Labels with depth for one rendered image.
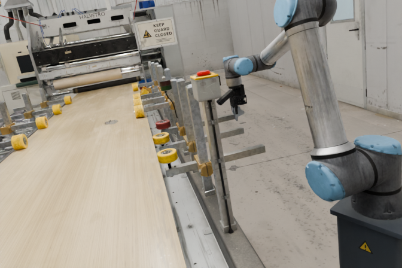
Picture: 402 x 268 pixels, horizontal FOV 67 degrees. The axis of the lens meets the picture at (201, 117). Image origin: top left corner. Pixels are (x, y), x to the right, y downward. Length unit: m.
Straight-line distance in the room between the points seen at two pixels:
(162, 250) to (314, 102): 0.69
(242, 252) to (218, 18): 9.81
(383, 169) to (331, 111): 0.27
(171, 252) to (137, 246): 0.09
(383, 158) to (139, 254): 0.86
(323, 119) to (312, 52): 0.23
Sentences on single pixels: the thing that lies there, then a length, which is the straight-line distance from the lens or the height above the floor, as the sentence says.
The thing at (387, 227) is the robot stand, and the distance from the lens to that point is 1.29.
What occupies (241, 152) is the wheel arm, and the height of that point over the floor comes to 0.83.
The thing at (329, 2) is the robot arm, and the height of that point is 1.37.
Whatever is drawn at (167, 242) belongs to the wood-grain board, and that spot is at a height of 0.90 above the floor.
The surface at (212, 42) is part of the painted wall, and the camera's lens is 10.46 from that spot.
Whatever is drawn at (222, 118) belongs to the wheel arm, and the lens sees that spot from 1.78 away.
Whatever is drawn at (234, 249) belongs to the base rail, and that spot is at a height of 0.70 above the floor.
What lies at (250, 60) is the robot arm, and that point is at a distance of 1.62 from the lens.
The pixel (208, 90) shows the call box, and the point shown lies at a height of 1.18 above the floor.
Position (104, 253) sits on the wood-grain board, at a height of 0.90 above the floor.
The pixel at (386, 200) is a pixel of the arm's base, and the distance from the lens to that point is 1.30.
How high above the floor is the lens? 1.33
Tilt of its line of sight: 15 degrees down
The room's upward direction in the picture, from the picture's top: 10 degrees counter-clockwise
